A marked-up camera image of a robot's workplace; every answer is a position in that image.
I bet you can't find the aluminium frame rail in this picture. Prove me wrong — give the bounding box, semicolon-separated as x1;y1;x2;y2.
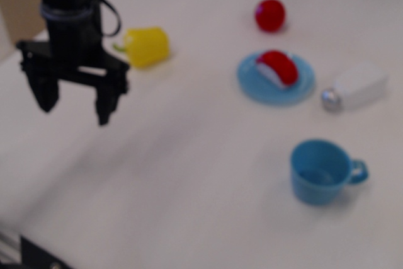
1;229;21;263

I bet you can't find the yellow toy bell pepper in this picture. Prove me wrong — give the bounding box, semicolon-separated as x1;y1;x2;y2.
113;26;171;69

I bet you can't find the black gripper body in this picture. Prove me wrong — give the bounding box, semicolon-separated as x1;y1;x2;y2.
16;9;128;92

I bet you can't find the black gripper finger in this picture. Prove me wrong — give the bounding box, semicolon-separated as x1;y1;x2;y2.
96;74;126;125
21;58;59;112

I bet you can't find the red toy ball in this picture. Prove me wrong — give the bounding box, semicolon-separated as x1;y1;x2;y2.
254;0;286;33

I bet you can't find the blue plastic cup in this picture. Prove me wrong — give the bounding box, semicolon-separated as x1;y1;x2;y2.
290;139;369;206

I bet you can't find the red and white toy sushi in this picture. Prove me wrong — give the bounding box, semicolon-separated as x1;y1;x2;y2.
255;50;299;89

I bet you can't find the light blue plate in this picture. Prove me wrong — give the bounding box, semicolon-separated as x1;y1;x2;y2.
236;51;315;106

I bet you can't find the white salt shaker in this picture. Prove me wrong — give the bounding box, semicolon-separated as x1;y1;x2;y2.
321;62;388;112

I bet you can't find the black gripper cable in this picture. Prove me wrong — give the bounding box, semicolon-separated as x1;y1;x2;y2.
99;0;122;38

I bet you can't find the black corner bracket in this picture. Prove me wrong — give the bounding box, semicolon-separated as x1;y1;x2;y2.
20;236;72;269

